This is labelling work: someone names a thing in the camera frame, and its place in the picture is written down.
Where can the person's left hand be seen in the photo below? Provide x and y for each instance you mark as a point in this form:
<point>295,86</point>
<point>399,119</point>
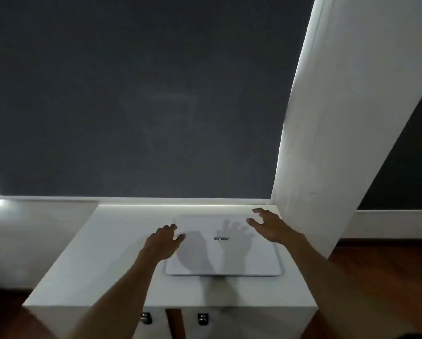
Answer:
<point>161,244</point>

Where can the person's right forearm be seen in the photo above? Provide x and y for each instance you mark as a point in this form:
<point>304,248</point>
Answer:
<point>341,289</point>

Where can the person's right hand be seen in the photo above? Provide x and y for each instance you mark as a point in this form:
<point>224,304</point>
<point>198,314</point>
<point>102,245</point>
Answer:
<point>273,227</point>

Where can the dark grey roller blind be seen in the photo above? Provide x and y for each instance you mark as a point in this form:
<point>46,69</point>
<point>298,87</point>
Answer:
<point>140,95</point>

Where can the white closed laptop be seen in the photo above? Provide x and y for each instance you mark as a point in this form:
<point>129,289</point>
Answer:
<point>228,248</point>

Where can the white desk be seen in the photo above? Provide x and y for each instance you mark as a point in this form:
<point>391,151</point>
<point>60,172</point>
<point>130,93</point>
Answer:
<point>108,261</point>

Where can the person's right thumb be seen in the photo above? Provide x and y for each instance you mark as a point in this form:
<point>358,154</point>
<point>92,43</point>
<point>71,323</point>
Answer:
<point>253,222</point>

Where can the person's left thumb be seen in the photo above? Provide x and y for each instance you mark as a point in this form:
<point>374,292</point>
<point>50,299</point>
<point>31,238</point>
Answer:
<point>179,239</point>

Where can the person's left forearm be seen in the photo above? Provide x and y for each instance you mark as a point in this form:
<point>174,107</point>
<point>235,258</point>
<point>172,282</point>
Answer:
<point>106,300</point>

